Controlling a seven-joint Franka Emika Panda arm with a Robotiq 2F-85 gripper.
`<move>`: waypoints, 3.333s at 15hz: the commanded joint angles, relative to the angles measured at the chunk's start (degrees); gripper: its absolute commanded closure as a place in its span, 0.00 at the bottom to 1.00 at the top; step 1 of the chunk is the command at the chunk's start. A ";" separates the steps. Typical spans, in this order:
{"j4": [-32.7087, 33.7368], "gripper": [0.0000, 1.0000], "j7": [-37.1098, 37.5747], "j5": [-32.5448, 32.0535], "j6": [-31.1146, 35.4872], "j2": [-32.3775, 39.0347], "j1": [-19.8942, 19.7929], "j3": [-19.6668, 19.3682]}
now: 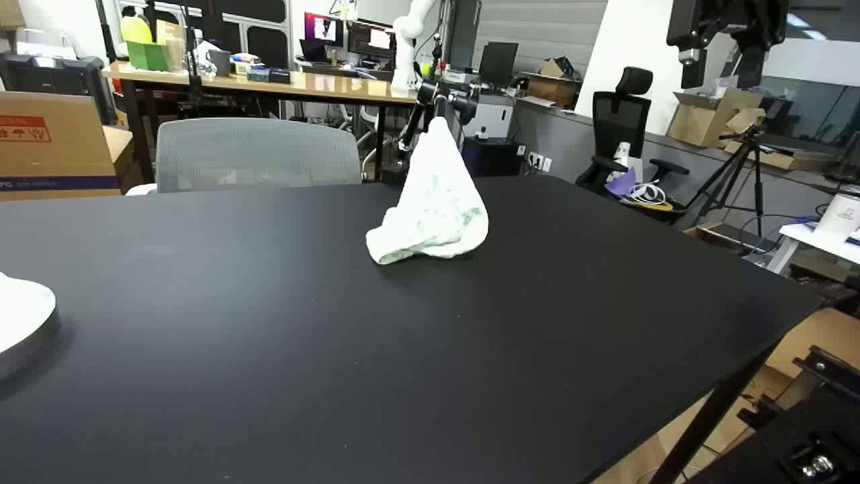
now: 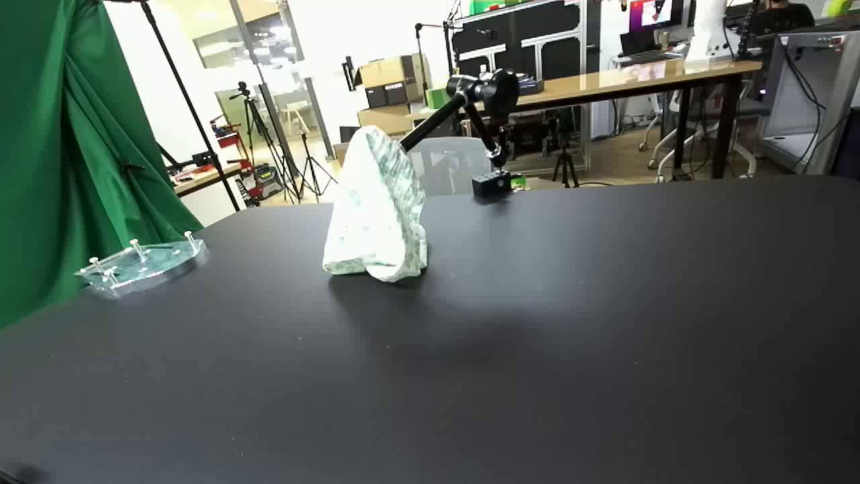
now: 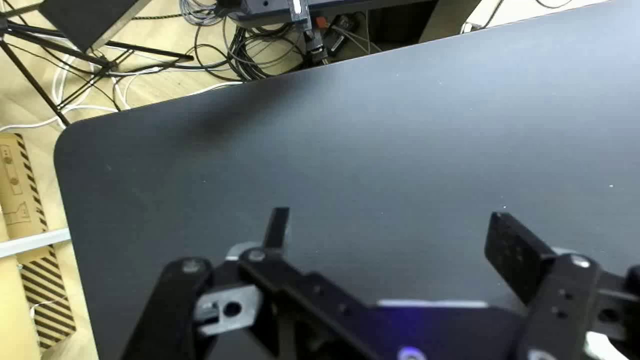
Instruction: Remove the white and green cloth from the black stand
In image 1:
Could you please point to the white and green cloth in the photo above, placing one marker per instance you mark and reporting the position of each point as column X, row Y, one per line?
column 439, row 211

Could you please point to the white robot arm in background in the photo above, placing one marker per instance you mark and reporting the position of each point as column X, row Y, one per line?
column 415, row 26

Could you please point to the wooden desk in background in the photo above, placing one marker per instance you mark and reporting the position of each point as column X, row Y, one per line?
column 304, row 86

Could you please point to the grey office chair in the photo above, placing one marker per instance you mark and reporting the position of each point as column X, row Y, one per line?
column 208, row 155

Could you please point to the black office chair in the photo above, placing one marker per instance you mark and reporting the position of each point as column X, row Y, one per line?
column 620, row 132

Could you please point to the open cardboard box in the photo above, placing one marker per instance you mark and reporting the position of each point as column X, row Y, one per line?
column 702, row 118

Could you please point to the green storage bin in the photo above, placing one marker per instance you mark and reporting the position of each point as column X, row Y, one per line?
column 144, row 50

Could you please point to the cardboard box with red label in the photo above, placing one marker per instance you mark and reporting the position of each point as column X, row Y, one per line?
column 56, row 147

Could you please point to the white round plate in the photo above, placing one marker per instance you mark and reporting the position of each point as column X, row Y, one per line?
column 25, row 307

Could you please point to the black articulated camera stand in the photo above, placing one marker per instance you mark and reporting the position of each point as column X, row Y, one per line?
column 456, row 102

